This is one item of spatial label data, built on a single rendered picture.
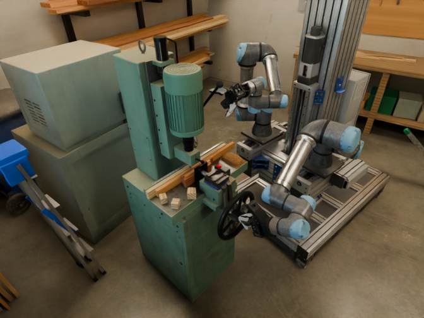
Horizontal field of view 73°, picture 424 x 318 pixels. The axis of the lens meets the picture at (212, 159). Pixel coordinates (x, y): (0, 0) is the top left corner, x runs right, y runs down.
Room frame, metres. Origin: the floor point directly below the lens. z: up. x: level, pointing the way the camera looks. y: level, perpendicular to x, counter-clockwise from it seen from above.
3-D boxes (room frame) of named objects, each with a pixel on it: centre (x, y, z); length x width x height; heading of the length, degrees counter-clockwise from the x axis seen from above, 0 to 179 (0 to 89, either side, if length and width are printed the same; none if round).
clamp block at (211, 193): (1.13, -0.03, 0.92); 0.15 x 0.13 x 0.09; 136
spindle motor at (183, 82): (1.26, 0.12, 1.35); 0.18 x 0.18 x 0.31
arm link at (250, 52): (1.84, -0.25, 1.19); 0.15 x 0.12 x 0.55; 90
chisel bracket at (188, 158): (1.27, 0.13, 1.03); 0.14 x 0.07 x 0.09; 46
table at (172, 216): (1.19, 0.03, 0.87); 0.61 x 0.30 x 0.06; 136
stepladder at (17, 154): (1.20, 0.98, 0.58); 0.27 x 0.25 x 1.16; 141
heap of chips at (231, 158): (1.38, -0.12, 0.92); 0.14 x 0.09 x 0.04; 46
